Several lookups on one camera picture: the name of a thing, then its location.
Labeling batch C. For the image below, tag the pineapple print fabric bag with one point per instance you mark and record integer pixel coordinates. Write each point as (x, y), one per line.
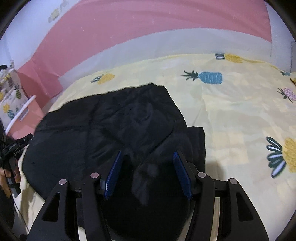
(13, 97)

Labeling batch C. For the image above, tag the yellow pineapple bed sheet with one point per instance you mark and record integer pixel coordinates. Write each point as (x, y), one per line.
(239, 105)

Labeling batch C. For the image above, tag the pink storage bin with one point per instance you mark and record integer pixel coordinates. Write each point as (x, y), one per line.
(26, 120)

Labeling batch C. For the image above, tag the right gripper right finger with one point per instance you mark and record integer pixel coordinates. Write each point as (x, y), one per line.
(213, 199)

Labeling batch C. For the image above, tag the black puffer jacket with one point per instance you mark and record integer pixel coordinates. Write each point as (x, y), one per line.
(143, 123)

